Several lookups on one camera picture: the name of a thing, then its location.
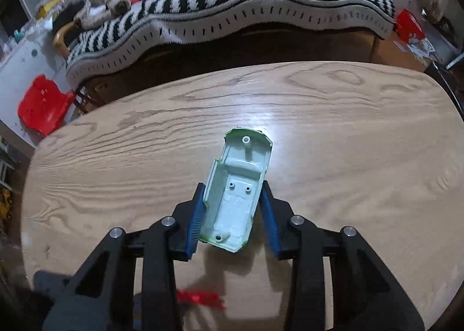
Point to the wooden sofa armrest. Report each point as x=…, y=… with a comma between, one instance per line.
x=61, y=41

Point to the beige plush toy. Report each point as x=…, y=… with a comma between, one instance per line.
x=103, y=1

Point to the clear plastic bag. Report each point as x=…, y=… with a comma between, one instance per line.
x=420, y=48

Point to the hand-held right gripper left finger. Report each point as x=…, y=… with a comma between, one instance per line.
x=195, y=222

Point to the red plastic chair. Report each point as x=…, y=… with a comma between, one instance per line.
x=43, y=104

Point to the red plastic piece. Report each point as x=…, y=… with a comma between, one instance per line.
x=199, y=298

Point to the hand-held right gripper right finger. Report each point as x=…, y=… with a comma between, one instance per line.
x=270, y=222

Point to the light green toy car shell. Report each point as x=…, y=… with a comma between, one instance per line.
x=235, y=193

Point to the yellow box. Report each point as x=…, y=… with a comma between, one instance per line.
x=48, y=8

